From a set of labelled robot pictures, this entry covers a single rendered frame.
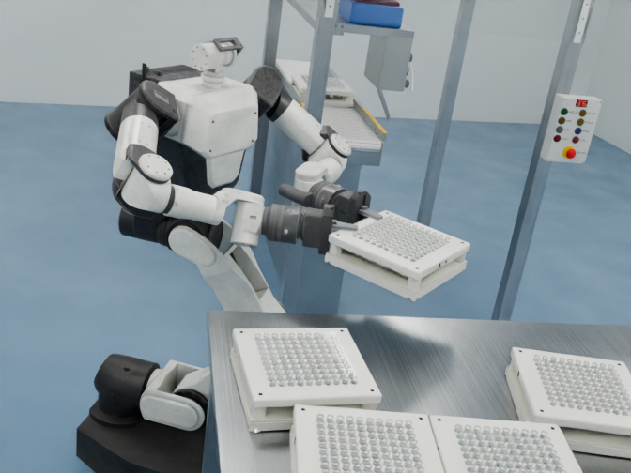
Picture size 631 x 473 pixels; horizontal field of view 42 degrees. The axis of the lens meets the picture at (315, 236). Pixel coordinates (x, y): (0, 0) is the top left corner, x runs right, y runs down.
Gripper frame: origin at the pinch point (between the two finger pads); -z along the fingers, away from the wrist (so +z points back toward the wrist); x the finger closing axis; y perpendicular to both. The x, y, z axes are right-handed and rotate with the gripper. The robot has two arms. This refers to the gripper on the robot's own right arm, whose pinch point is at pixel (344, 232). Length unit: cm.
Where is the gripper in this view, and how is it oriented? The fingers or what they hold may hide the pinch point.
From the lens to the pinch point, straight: 194.4
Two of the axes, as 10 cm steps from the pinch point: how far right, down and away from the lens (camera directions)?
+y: -0.8, 3.8, -9.2
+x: -1.2, 9.1, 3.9
